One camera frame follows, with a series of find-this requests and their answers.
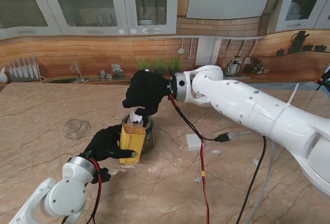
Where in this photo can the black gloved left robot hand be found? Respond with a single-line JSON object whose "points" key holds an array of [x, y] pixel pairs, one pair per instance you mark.
{"points": [[105, 144]]}

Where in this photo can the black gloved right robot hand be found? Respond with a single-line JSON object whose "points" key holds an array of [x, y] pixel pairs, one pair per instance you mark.
{"points": [[147, 90]]}

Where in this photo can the yellow coffee jar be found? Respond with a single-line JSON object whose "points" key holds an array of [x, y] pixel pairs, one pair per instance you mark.
{"points": [[131, 141]]}

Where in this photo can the white plastic spoon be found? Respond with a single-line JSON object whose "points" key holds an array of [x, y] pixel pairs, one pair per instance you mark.
{"points": [[135, 117]]}

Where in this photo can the domed glass jar lid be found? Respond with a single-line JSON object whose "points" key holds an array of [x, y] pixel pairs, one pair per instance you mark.
{"points": [[76, 129]]}

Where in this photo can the glass jar with coffee beans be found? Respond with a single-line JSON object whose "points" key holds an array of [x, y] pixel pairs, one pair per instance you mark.
{"points": [[149, 136]]}

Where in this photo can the white square jar lid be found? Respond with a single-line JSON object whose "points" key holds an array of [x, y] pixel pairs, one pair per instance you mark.
{"points": [[192, 142]]}

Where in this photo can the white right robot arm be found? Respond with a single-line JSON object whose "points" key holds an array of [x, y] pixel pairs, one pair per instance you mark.
{"points": [[257, 110]]}

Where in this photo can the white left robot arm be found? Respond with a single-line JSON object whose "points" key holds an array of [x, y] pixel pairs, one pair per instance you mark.
{"points": [[59, 195]]}

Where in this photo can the printed kitchen backdrop banner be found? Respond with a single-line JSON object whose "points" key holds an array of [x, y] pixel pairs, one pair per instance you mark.
{"points": [[103, 51]]}

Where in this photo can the small white paper scrap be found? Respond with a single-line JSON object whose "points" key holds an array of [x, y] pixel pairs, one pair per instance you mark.
{"points": [[197, 179], [216, 151], [255, 162]]}

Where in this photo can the black tripod with orange clip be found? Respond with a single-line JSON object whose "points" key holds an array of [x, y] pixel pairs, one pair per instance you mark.
{"points": [[325, 78]]}

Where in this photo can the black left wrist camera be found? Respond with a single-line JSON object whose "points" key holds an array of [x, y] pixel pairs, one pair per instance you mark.
{"points": [[103, 175]]}

